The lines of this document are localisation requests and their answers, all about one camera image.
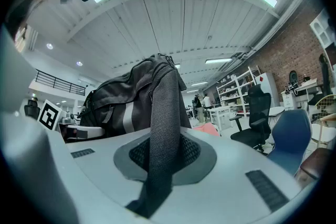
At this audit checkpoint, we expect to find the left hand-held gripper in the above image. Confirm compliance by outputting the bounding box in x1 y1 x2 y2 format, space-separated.
36 99 106 143

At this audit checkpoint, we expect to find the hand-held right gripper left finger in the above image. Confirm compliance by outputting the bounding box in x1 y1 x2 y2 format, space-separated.
65 127 152 207

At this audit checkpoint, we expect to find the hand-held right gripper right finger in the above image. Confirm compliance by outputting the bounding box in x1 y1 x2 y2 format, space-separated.
157 126 303 224

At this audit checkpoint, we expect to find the pink fabric bean bag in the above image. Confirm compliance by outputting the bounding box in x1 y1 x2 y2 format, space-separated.
193 123 221 137

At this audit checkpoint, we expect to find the black backpack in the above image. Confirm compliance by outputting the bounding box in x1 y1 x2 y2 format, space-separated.
78 52 192 218

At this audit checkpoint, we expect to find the black balcony railing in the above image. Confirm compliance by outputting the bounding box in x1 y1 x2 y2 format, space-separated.
35 69 87 97

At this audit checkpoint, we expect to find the white square table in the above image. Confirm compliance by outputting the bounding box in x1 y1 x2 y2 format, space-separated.
207 106 233 132

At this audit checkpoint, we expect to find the black mesh office chair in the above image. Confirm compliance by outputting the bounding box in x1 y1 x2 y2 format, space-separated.
229 83 272 153

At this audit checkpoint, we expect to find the blue plastic chair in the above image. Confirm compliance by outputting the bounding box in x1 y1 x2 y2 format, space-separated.
266 109 313 176

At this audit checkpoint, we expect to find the white round chair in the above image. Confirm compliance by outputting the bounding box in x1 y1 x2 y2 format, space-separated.
269 106 286 120

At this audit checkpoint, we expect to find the white metal shelf rack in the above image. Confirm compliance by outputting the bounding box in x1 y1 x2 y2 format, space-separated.
215 66 259 118

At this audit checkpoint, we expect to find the white cabinet with red mark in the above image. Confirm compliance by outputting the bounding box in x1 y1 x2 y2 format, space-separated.
254 72 279 108

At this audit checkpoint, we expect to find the white desk with drawers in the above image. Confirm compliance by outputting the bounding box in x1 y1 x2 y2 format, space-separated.
280 78 320 111

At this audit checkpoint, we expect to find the person's black top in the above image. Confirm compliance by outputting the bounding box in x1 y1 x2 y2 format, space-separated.
4 0 36 42

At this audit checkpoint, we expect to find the tall black office chair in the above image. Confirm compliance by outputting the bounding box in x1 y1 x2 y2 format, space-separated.
308 54 333 106

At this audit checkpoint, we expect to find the white arched cabinet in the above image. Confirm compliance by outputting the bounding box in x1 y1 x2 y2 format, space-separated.
309 9 336 49

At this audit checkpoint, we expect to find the yellow wire chair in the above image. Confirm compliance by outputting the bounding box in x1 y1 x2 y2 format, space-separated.
313 94 336 145

